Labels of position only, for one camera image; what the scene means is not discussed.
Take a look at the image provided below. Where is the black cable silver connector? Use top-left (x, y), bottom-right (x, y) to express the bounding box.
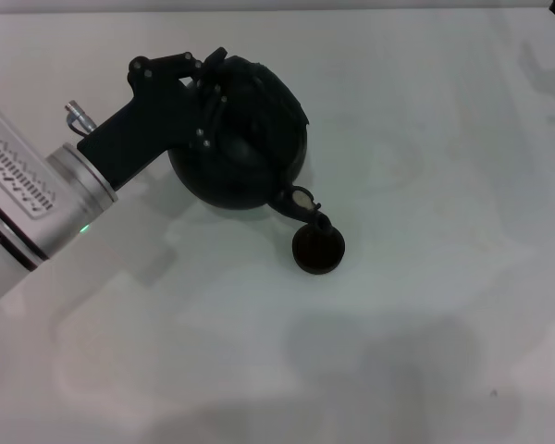
top-left (63, 98), bottom-right (97, 139)

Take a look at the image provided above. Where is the black round teapot with handle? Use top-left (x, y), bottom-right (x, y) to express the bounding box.
top-left (166, 54), bottom-right (336, 232)

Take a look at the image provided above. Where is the small dark teacup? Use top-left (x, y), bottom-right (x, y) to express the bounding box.
top-left (290, 223), bottom-right (346, 277)

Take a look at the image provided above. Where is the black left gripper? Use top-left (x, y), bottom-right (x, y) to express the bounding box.
top-left (77, 45), bottom-right (228, 191)

